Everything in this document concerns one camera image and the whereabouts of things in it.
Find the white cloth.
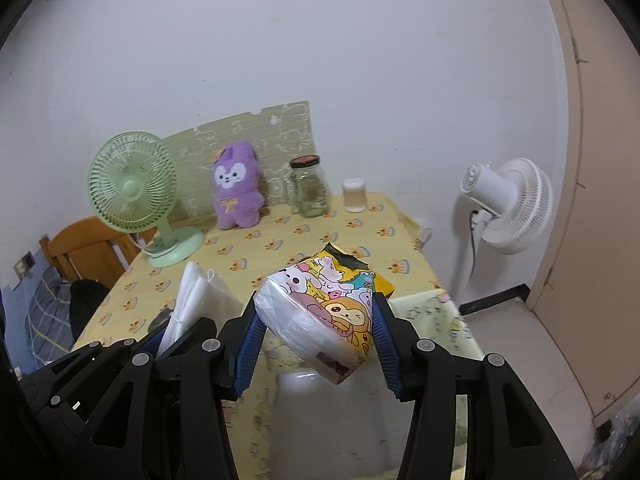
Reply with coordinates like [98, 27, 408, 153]
[156, 261, 244, 358]

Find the cartoon tissue pack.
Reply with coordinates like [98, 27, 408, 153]
[254, 244, 395, 385]

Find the blue plaid pillow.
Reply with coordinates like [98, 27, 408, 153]
[25, 266, 75, 368]

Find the black chair back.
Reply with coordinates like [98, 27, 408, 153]
[70, 280, 110, 341]

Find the purple plush toy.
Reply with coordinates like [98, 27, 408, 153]
[213, 141, 265, 230]

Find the wooden bed headboard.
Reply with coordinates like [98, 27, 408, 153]
[39, 217, 141, 288]

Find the yellow cartoon storage box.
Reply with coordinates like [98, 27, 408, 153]
[262, 286, 484, 479]

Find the beige door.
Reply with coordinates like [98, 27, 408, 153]
[526, 0, 639, 424]

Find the green desk fan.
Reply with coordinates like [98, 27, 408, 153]
[87, 131, 205, 269]

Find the glass jar with lid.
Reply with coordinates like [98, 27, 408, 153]
[285, 155, 330, 218]

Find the cotton swab container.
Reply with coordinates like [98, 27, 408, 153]
[342, 178, 368, 214]

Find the beige patterned board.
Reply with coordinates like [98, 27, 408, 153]
[163, 101, 316, 222]

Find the white standing fan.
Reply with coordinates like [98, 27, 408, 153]
[449, 157, 553, 301]

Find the wall power outlet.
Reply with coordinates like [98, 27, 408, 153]
[14, 252, 36, 276]

